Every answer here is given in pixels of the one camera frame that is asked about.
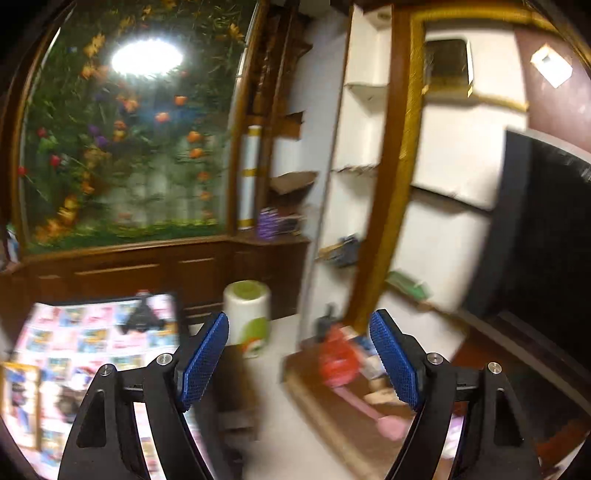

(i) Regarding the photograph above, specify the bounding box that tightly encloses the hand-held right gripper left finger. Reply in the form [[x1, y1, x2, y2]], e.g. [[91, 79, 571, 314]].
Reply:
[[58, 311, 230, 480]]

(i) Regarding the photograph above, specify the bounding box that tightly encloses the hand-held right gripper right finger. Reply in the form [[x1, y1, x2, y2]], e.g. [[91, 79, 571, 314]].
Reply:
[[368, 309, 544, 480]]

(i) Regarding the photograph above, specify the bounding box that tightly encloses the red packet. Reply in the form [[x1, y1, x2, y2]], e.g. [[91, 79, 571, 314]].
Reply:
[[318, 325, 361, 388]]

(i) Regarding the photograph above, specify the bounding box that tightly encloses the pink plastic tool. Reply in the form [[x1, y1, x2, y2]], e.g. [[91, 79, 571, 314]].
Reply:
[[337, 388, 402, 439]]

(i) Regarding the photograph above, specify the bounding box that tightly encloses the green item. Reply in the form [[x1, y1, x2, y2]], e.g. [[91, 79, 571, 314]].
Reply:
[[385, 271, 432, 301]]

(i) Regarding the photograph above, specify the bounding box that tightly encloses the black metal tool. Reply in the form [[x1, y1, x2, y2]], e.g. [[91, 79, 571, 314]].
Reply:
[[117, 290, 166, 334]]

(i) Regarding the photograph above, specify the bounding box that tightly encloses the brown cardboard box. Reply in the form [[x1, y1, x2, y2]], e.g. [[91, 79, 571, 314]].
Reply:
[[284, 342, 462, 478]]

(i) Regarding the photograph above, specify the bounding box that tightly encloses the wooden cabinet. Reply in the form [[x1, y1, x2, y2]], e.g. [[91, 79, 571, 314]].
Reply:
[[0, 0, 319, 319]]

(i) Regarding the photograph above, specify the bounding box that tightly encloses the blue item on shelf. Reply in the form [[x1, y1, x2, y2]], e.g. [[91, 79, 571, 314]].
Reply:
[[323, 234, 361, 268]]

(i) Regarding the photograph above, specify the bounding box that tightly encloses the printed tablecloth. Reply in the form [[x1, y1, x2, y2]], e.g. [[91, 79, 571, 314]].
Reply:
[[0, 291, 218, 480]]

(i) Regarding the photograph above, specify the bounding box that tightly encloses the purple box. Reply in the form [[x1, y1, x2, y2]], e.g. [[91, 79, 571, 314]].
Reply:
[[259, 208, 280, 241]]

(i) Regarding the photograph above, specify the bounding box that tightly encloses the white rolled poster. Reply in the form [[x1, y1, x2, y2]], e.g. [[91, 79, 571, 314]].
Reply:
[[237, 124, 264, 232]]

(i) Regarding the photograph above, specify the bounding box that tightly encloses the aquarium with artificial flowers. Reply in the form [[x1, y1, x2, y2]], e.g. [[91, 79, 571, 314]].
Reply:
[[9, 0, 259, 254]]

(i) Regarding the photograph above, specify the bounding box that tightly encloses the black television screen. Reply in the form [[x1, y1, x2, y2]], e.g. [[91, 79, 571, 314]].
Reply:
[[464, 129, 591, 333]]

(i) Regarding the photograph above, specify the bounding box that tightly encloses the brown cardboard piece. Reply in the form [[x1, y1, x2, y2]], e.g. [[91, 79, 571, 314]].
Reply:
[[270, 171, 319, 195]]

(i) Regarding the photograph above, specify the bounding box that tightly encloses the white shelf unit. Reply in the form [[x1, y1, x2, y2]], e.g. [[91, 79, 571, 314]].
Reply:
[[318, 4, 393, 278]]

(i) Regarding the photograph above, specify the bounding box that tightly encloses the gold framed dark picture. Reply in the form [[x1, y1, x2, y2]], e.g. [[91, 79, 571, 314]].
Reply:
[[422, 39, 475, 97]]

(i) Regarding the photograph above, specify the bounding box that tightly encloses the white wall socket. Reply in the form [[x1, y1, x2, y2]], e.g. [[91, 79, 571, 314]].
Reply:
[[530, 44, 573, 88]]

